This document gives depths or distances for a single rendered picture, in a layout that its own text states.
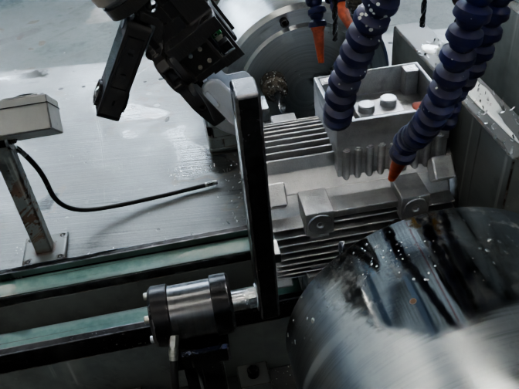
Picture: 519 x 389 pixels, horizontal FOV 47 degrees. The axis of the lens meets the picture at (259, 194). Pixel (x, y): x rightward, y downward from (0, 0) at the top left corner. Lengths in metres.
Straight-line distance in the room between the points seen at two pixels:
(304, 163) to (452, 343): 0.30
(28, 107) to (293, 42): 0.37
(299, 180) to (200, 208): 0.44
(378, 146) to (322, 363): 0.26
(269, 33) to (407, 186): 0.31
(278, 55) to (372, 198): 0.29
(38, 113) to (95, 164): 0.37
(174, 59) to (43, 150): 0.72
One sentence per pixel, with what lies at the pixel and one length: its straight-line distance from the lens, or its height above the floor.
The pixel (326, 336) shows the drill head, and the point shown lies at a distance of 0.45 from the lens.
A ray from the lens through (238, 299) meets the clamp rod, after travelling 0.60.
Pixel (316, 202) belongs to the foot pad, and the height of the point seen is 1.08.
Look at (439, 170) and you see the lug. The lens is 0.65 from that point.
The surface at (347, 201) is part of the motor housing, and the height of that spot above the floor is 1.06.
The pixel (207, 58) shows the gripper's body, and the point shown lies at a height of 1.19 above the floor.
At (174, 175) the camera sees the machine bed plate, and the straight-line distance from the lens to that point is 1.14.
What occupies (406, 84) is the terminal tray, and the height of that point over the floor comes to 1.13.
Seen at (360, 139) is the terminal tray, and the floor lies 1.12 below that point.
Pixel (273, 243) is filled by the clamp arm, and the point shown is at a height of 1.10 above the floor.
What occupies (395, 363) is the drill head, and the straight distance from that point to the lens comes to 0.40.
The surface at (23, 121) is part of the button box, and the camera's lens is 0.88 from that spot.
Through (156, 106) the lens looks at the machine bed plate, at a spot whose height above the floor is 0.80.
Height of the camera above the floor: 1.47
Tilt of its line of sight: 39 degrees down
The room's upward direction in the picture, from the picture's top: 6 degrees counter-clockwise
